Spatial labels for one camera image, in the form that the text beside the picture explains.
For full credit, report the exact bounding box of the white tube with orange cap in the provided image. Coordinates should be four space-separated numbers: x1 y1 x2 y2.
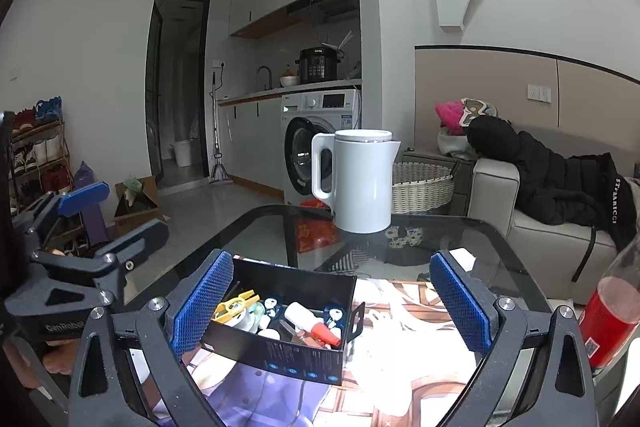
285 302 346 350

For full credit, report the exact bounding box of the white electric kettle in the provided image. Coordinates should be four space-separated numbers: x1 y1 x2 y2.
311 129 401 234

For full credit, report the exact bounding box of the black cardboard box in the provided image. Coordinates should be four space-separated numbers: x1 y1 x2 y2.
202 257 365 387

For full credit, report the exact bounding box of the yellow ring-handled tool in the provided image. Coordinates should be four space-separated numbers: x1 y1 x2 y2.
212 289 261 323

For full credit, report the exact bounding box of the dark door frame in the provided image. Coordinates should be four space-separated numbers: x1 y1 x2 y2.
145 0 211 195

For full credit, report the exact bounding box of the purple bag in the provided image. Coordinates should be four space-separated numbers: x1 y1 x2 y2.
74 161 111 248

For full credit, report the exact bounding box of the shoe rack with shoes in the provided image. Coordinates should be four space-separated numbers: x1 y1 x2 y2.
7 96 83 258

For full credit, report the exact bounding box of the white washing machine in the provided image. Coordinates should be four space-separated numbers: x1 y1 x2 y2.
280 89 363 208

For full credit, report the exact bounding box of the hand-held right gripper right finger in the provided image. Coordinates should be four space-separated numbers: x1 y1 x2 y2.
429 249 598 427

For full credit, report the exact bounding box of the white bucket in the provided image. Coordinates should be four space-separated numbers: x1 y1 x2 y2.
172 139 193 168

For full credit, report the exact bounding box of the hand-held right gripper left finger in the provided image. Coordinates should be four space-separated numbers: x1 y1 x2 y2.
67 248 236 427

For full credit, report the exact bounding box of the red bag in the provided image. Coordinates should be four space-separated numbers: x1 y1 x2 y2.
295 199 341 270

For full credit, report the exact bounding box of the light grey sofa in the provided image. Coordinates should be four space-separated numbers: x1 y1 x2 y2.
467 127 640 305

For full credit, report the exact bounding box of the range hood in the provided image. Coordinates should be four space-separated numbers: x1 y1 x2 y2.
287 0 361 25

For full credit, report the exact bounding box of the patterned cap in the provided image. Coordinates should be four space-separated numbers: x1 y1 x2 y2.
460 98 501 128

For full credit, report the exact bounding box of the white kitchen base cabinet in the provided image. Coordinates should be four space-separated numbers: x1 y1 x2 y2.
217 99 288 195

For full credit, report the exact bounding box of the clear bottle with red label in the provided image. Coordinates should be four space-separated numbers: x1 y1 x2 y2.
579 237 640 370

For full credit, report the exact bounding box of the pink cloth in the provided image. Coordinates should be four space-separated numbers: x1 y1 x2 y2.
435 101 466 135

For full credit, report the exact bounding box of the black white patterned item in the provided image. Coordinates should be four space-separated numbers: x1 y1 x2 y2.
385 227 426 250

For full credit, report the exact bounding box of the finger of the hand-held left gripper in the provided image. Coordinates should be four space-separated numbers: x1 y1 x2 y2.
10 179 111 253
30 221 171 308

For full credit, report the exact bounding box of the person's left hand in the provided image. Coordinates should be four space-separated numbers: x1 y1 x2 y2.
42 339 76 388

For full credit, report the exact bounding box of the black pressure cooker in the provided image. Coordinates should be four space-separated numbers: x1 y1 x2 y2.
295 48 346 84

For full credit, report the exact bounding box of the brown cardboard box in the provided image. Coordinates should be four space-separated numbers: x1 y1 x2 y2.
114 176 170 225

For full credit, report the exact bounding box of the black padded jacket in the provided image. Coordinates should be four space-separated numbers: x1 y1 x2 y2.
466 116 638 253

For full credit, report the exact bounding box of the wicker basket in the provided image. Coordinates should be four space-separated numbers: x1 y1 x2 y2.
391 162 456 215

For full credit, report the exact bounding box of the printed table mat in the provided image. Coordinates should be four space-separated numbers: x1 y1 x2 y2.
150 252 551 427

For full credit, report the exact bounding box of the mop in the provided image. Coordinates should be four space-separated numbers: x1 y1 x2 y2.
209 72 233 186

